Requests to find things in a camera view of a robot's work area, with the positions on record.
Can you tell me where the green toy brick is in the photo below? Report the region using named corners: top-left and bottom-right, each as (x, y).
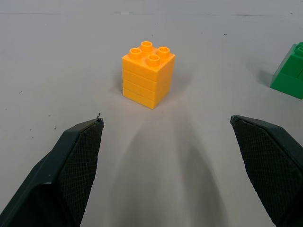
top-left (269, 42), bottom-right (303, 100)

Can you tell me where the orange toy brick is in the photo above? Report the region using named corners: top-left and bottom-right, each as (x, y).
top-left (122, 41), bottom-right (176, 110)

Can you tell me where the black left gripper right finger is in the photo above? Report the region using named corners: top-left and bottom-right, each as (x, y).
top-left (230, 115), bottom-right (303, 227)

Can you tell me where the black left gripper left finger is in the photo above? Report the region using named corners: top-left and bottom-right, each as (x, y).
top-left (0, 113), bottom-right (105, 227)

